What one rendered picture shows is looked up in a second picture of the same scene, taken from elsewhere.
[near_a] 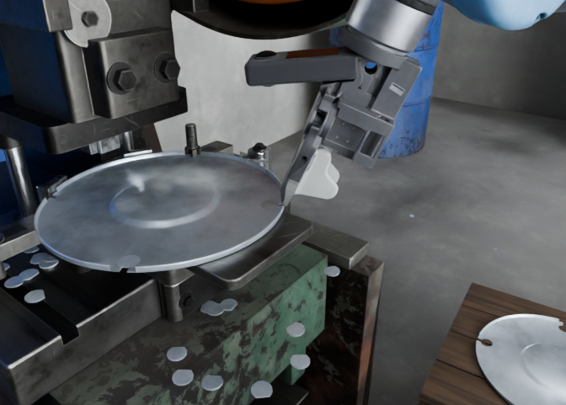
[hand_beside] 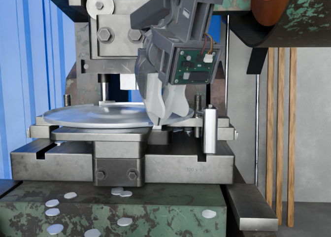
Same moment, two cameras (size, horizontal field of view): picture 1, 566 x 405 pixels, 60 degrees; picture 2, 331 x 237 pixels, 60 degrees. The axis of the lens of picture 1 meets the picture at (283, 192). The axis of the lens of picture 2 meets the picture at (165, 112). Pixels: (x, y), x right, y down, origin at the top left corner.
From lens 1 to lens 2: 0.51 m
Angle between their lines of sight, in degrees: 55
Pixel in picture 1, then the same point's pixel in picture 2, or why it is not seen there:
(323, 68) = (150, 6)
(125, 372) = (48, 189)
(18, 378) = (13, 161)
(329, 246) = (240, 205)
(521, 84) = not seen: outside the picture
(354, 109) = (156, 33)
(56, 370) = (30, 170)
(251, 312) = (126, 202)
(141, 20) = not seen: hidden behind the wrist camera
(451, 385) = not seen: outside the picture
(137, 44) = (118, 18)
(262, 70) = (133, 16)
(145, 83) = (120, 41)
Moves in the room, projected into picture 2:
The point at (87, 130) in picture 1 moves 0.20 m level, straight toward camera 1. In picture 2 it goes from (99, 65) to (6, 64)
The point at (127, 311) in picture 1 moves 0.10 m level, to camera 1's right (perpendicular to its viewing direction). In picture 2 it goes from (74, 164) to (93, 179)
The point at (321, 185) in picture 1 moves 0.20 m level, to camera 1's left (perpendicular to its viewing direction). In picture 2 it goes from (157, 105) to (101, 94)
